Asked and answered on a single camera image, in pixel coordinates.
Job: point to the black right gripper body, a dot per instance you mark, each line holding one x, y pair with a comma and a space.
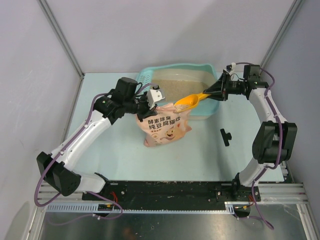
229, 86

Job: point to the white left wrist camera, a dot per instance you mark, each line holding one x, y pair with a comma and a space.
154, 95

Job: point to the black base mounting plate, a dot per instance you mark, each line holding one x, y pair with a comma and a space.
179, 203

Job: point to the left aluminium corner post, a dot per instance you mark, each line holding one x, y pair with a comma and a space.
48, 13

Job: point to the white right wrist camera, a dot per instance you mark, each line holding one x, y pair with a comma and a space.
230, 69

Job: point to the yellow plastic litter scoop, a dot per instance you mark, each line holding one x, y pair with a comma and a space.
189, 102

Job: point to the beige cat litter in box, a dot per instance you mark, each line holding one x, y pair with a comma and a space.
175, 90

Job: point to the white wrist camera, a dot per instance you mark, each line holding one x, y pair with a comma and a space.
230, 69
154, 95

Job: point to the aluminium corner post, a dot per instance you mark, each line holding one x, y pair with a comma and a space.
282, 30
48, 13

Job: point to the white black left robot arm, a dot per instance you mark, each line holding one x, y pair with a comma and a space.
128, 97

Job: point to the black t-shaped plastic part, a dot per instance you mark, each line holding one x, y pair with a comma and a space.
226, 137

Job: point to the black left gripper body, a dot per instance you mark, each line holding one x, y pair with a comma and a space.
142, 107

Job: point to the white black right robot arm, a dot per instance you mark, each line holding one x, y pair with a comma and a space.
276, 136

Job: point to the pink cat litter bag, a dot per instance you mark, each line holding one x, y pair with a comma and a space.
166, 126

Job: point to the teal and beige litter box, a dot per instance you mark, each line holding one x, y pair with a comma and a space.
205, 73

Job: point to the white slotted cable duct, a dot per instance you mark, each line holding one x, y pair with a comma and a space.
99, 208

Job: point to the right aluminium corner post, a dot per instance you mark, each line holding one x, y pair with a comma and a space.
282, 30

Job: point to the aluminium frame rail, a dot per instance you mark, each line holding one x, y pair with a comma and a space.
129, 191

